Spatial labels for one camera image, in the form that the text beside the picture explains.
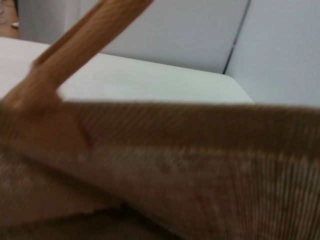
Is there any brown jute handbag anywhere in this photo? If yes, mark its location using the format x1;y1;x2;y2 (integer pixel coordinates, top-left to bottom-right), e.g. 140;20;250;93
0;0;320;240

